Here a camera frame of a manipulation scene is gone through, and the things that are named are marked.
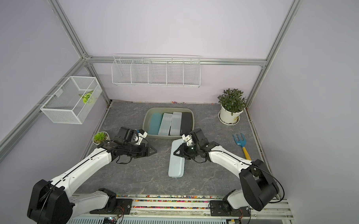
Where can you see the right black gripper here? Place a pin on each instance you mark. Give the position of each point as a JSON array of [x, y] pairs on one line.
[[182, 151]]

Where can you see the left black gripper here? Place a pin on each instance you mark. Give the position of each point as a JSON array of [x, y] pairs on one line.
[[146, 153]]

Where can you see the light blue pencil case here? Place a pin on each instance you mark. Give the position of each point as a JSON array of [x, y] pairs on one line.
[[176, 164]]

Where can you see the black pencil case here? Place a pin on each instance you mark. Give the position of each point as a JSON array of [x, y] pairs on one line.
[[186, 123]]

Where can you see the clear pencil case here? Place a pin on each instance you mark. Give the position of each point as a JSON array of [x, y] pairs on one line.
[[165, 125], [176, 123]]

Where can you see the teal ribbed pencil case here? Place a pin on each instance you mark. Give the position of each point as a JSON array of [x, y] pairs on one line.
[[154, 124]]

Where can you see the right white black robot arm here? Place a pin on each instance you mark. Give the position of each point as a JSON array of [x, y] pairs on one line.
[[258, 186]]

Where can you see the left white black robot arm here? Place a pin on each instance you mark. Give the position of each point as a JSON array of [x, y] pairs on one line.
[[54, 202]]

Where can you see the small potted succulent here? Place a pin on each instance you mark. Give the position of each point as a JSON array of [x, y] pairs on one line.
[[100, 137]]

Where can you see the blue yellow garden fork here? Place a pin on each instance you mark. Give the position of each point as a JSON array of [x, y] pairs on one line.
[[241, 141]]

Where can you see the large potted green plant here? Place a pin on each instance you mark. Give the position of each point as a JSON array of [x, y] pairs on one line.
[[233, 104]]

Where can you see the green leaf toy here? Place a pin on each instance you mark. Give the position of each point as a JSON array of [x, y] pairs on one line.
[[87, 98]]

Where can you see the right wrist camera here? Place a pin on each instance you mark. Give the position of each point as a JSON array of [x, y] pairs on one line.
[[195, 137]]

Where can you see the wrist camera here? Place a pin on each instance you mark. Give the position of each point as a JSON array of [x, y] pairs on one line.
[[130, 136], [195, 137]]

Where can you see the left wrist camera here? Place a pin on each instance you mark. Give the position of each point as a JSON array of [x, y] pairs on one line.
[[130, 136]]

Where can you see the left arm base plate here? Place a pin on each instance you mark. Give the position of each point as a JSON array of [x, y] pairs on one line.
[[117, 206]]

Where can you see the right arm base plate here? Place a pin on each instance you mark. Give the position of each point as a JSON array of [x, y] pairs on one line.
[[220, 208]]

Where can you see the aluminium rail frame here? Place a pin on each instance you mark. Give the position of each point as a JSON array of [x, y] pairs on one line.
[[181, 210]]

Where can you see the white mesh wall basket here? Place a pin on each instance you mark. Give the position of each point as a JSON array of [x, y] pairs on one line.
[[65, 106]]

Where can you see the long white wire wall basket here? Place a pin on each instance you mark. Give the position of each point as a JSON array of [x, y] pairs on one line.
[[156, 70]]

